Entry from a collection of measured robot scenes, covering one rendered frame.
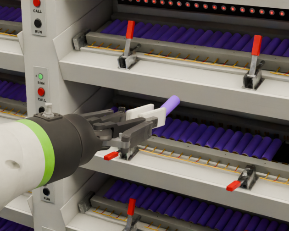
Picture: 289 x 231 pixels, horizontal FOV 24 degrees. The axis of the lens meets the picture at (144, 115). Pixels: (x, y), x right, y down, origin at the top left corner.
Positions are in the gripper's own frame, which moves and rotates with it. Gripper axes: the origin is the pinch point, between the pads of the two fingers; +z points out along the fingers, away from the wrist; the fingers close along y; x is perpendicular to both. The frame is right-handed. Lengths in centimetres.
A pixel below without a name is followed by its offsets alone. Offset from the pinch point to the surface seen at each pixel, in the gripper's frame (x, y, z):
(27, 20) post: -8.2, 42.1, 14.4
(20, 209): 37, 46, 18
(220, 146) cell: 10.9, -0.2, 26.7
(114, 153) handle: 14.2, 16.5, 14.5
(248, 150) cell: 10.1, -6.0, 27.5
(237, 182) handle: 12.7, -9.9, 16.4
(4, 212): 40, 51, 18
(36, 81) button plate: 4.5, 39.6, 15.3
